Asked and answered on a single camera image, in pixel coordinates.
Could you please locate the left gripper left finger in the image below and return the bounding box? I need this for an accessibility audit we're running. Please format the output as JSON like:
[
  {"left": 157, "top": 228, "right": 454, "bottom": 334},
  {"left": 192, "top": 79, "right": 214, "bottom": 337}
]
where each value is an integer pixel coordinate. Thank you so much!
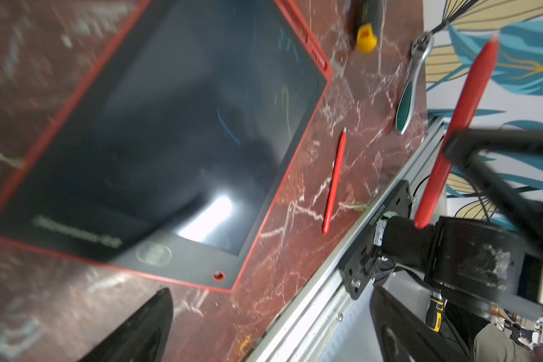
[{"left": 81, "top": 288, "right": 173, "bottom": 361}]

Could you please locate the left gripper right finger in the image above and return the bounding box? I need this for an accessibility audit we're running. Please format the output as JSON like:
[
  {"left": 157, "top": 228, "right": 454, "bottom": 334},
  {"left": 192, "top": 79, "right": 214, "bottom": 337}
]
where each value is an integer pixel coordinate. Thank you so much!
[{"left": 370, "top": 286, "right": 468, "bottom": 362}]

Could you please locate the red stylus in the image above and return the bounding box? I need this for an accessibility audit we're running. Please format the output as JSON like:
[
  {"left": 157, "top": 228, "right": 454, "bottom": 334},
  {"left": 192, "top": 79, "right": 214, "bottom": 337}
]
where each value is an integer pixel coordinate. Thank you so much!
[
  {"left": 414, "top": 33, "right": 499, "bottom": 229},
  {"left": 322, "top": 128, "right": 347, "bottom": 235}
]

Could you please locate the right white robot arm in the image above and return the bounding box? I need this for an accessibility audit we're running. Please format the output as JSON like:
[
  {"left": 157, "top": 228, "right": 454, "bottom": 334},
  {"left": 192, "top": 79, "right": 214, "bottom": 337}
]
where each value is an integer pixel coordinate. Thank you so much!
[{"left": 370, "top": 129, "right": 543, "bottom": 320}]

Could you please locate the middle right writing tablet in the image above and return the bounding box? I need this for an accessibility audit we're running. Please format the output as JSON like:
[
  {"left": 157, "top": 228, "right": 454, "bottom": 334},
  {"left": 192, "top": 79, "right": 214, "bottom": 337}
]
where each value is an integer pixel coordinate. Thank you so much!
[{"left": 0, "top": 1, "right": 333, "bottom": 294}]

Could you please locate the yellow black screwdriver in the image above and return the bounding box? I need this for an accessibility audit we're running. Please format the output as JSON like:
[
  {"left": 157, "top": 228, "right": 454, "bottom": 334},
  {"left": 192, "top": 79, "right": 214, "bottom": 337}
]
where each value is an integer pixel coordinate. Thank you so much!
[{"left": 355, "top": 0, "right": 383, "bottom": 54}]

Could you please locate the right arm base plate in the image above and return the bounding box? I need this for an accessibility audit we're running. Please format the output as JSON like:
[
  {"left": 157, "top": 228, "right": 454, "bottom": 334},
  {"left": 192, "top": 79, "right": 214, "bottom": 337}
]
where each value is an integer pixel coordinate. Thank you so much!
[{"left": 337, "top": 180, "right": 412, "bottom": 300}]

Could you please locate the aluminium front rail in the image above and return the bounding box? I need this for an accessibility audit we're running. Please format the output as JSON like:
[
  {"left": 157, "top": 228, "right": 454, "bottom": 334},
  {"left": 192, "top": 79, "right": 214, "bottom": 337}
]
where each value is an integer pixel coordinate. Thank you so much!
[{"left": 246, "top": 116, "right": 445, "bottom": 361}]

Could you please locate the green handled ratchet wrench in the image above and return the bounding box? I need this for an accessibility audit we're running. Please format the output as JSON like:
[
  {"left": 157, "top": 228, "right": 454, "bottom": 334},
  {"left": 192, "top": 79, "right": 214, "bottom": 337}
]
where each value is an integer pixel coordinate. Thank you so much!
[{"left": 395, "top": 32, "right": 434, "bottom": 135}]

